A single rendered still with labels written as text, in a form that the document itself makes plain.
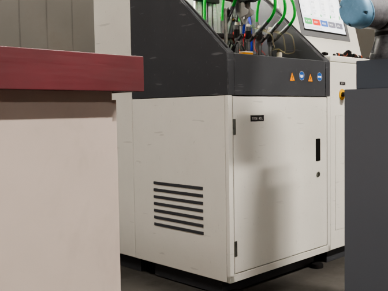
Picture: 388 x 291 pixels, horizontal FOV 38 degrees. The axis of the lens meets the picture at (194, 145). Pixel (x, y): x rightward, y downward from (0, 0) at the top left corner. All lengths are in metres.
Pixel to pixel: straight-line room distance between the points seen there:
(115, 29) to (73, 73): 1.69
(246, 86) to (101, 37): 0.85
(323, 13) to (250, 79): 1.06
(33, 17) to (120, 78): 2.92
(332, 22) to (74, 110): 2.37
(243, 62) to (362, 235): 0.77
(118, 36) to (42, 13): 1.40
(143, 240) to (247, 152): 0.67
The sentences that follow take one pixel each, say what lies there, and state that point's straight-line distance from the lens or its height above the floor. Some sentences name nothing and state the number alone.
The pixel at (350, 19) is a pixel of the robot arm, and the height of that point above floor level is 1.03.
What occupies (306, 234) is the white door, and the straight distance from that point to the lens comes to 2.61.
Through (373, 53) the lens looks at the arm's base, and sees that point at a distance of 2.12.
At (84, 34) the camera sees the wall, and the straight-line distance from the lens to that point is 4.17.
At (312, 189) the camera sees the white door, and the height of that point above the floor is 0.38.
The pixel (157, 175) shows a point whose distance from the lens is 2.46.
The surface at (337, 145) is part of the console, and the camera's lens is 2.76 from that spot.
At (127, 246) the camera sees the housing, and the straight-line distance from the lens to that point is 2.69.
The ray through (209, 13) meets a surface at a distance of 2.86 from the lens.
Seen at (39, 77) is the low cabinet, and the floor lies 0.79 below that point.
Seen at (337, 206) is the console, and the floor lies 0.27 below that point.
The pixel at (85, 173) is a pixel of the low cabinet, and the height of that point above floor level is 0.62.
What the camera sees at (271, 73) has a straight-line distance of 2.35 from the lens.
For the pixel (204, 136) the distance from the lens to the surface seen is 2.24.
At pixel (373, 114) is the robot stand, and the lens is 2.05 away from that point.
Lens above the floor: 0.73
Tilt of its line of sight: 3 degrees down
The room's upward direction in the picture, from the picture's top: 1 degrees counter-clockwise
